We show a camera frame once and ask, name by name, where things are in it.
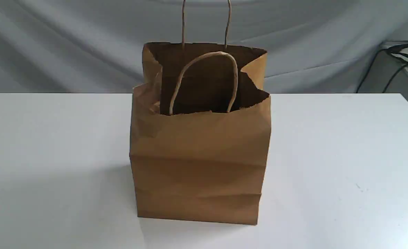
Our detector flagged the white backdrop cloth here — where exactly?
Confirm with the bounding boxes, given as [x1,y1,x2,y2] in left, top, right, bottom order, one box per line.
[0,0,408,93]

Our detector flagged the brown paper bag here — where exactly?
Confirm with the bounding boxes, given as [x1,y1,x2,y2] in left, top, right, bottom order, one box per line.
[129,16,272,225]

